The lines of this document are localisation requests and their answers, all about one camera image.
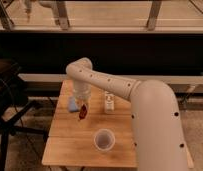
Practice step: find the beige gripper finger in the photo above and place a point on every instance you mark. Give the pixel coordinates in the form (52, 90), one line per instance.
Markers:
(86, 102)
(78, 103)

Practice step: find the wooden table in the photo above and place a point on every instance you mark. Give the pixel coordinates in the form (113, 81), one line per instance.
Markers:
(71, 141)

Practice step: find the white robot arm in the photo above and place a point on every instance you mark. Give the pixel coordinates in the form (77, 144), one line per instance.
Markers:
(155, 117)

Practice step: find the black office chair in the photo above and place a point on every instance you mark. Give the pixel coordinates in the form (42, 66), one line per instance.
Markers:
(12, 94)

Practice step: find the white ribbed gripper body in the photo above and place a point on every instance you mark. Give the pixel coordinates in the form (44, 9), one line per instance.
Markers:
(81, 89)

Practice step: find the translucent plastic cup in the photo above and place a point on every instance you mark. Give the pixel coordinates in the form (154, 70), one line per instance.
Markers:
(104, 140)

